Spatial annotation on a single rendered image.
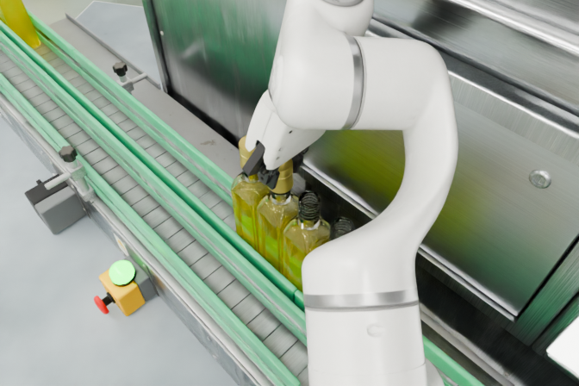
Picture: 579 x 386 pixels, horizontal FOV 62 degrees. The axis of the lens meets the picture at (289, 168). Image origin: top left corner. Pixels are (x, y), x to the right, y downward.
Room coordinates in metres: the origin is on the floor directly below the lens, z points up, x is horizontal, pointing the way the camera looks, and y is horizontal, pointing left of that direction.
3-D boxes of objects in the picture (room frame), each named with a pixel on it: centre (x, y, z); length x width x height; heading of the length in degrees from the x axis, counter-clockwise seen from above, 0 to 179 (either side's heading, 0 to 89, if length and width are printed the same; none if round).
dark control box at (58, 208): (0.66, 0.51, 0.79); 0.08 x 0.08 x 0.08; 45
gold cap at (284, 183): (0.44, 0.01, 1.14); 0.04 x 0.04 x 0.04
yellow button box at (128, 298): (0.47, 0.31, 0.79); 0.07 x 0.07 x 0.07; 45
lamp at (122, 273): (0.47, 0.31, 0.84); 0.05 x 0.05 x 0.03
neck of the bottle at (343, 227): (0.35, -0.07, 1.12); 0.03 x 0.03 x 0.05
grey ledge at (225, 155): (0.93, 0.35, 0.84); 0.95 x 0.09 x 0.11; 45
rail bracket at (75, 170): (0.60, 0.42, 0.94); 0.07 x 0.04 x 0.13; 135
